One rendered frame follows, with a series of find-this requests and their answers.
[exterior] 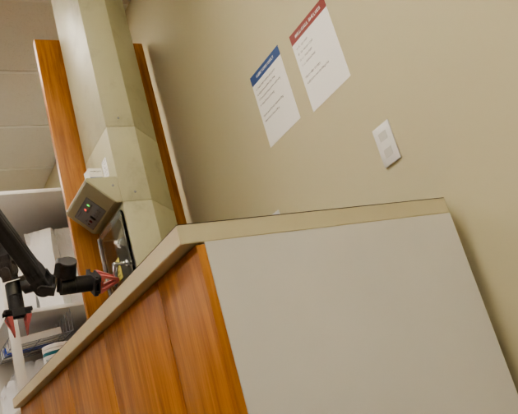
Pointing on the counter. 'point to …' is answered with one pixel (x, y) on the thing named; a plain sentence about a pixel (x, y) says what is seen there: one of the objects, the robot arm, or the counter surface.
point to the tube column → (100, 69)
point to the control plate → (90, 213)
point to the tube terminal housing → (137, 186)
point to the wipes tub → (51, 350)
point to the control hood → (102, 186)
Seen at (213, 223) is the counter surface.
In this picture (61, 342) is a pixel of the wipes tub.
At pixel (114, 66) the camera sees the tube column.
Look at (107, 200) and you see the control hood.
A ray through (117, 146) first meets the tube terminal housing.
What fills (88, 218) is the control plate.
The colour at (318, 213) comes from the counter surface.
